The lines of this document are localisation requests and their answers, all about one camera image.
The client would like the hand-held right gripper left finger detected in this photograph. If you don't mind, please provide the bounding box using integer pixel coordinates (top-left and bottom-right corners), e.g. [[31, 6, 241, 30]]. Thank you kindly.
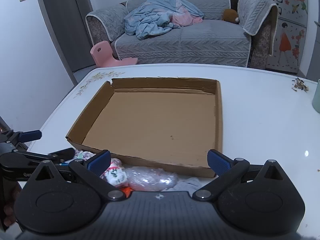
[[29, 149, 127, 202]]

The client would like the brown cardboard box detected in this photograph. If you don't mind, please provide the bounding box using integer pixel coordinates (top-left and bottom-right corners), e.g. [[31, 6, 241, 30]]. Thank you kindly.
[[65, 77, 223, 178]]

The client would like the white patterned sock roll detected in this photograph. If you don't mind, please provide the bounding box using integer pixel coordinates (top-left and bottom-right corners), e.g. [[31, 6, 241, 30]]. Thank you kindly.
[[101, 158, 129, 187]]

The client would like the pink child chair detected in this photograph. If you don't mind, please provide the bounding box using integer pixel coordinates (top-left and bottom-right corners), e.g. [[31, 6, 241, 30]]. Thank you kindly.
[[90, 41, 139, 68]]

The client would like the light blue pink blanket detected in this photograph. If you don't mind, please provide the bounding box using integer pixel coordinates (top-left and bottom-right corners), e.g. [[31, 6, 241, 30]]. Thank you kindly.
[[124, 0, 205, 40]]

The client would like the grey quilted sofa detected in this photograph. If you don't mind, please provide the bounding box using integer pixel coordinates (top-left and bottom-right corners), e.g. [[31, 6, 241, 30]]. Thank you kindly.
[[85, 0, 279, 68]]

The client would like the person's left hand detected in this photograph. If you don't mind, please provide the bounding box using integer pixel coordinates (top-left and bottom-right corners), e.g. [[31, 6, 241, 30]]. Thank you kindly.
[[3, 184, 22, 228]]

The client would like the grey white sock bundle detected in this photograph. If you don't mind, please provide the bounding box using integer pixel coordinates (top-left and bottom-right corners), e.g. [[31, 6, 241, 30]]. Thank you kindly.
[[172, 177, 213, 193]]

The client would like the brown plush toy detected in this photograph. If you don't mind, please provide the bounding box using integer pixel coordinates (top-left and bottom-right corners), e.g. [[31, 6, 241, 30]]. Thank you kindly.
[[222, 8, 240, 25]]

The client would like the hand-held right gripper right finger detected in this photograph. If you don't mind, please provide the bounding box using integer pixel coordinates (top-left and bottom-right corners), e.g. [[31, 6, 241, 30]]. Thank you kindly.
[[192, 149, 291, 202]]

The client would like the grey door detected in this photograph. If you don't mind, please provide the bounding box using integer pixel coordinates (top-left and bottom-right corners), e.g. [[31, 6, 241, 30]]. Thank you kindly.
[[32, 0, 96, 80]]

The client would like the clear plastic wrapped sock bundle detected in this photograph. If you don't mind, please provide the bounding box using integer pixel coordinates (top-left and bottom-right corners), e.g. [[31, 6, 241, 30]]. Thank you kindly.
[[124, 166, 179, 192]]

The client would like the green cup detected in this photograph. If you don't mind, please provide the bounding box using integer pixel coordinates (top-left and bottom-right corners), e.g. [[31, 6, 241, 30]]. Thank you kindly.
[[311, 78, 320, 114]]

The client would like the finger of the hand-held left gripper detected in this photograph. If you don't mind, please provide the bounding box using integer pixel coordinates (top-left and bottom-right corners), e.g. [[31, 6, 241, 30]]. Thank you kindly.
[[0, 129, 42, 144], [11, 147, 76, 163]]

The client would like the floral patterned sock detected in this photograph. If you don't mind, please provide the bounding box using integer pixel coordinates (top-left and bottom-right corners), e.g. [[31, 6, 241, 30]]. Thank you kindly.
[[73, 149, 97, 162]]

